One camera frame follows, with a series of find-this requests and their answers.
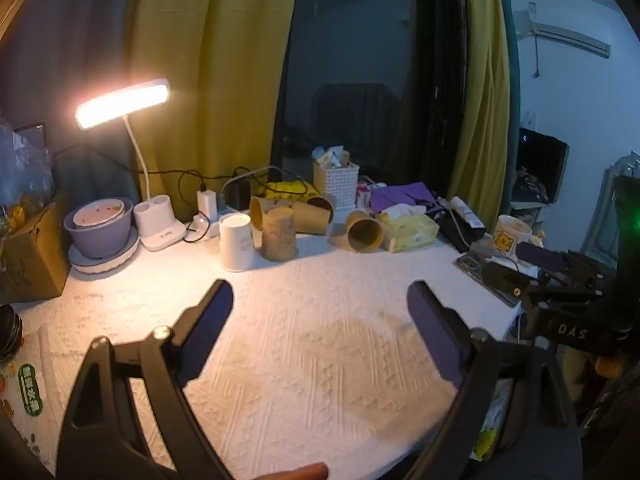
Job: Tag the white tube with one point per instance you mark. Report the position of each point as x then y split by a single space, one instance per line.
464 211

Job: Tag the patterned brown paper cup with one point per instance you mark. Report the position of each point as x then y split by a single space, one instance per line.
278 237

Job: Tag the white embossed table cloth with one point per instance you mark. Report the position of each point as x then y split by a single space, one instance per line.
310 320

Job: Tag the white power strip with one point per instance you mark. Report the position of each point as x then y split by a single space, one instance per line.
202 227

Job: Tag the white plastic basket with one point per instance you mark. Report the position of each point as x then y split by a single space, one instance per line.
336 180

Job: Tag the cartoon print mug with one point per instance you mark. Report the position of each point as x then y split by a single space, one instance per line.
511 239

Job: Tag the white inner bowl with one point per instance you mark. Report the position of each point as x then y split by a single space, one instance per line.
97 215

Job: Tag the metal tray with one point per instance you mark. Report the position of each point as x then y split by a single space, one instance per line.
487 272

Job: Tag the white air conditioner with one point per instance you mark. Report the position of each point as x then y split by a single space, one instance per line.
570 36

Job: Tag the black monitor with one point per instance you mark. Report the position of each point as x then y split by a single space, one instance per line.
541 170

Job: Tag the printed plastic bag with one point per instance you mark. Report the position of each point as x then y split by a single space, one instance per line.
25 400

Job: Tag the yellow bag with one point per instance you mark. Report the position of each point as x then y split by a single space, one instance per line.
287 190

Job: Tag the dark glass window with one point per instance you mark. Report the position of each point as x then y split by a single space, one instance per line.
360 70

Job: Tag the clear plastic bag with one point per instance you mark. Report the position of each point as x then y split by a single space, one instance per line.
22 170

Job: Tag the white wall outlet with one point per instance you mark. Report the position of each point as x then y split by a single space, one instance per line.
528 120

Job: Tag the yellow curtain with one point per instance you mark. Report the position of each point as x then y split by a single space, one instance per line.
215 75
482 85

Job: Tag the white round plate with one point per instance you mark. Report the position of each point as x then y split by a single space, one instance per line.
107 259

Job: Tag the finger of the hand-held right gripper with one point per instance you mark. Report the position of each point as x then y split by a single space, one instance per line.
540 257
505 282

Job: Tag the cardboard box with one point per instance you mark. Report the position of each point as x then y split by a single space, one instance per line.
30 255

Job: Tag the white charger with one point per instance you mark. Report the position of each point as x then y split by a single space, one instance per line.
207 204

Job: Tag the purple cloth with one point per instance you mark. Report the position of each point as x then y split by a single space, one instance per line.
400 195

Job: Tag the black power adapter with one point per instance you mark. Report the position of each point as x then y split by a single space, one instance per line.
238 193

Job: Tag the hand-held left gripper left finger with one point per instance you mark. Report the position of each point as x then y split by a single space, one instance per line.
210 332

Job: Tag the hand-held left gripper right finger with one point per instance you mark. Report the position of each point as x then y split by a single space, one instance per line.
434 332

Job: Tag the person's left hand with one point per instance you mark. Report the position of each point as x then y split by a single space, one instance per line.
300 473

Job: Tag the white cup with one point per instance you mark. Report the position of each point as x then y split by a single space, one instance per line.
235 245

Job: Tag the dark bowl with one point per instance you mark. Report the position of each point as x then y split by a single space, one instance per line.
9 332

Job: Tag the black flat case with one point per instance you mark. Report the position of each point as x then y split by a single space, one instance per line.
462 234

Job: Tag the yellow tissue pack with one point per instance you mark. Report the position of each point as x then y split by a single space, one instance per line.
409 230

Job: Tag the purple bowl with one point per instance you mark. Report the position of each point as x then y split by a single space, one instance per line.
102 237

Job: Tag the white desk lamp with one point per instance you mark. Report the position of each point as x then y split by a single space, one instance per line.
156 227

